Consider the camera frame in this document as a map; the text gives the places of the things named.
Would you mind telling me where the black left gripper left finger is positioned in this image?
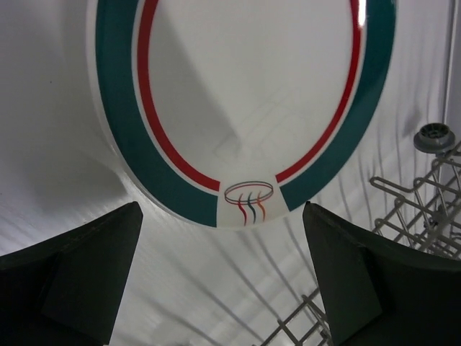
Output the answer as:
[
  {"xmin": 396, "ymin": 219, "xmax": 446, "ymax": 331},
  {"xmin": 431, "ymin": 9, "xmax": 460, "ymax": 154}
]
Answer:
[{"xmin": 1, "ymin": 202, "xmax": 143, "ymax": 345}]

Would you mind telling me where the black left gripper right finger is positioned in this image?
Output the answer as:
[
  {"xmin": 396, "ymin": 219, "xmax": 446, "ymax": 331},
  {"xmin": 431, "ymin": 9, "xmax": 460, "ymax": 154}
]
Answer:
[{"xmin": 303, "ymin": 202, "xmax": 460, "ymax": 345}]

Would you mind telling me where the grey wire dish rack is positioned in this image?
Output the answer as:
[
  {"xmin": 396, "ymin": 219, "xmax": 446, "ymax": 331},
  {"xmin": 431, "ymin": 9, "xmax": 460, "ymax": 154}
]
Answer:
[{"xmin": 257, "ymin": 123, "xmax": 460, "ymax": 345}]

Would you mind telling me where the green red rimmed plate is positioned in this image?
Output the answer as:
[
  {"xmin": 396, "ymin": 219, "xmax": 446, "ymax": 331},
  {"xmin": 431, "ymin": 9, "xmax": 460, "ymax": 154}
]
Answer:
[{"xmin": 86, "ymin": 1, "xmax": 398, "ymax": 229}]

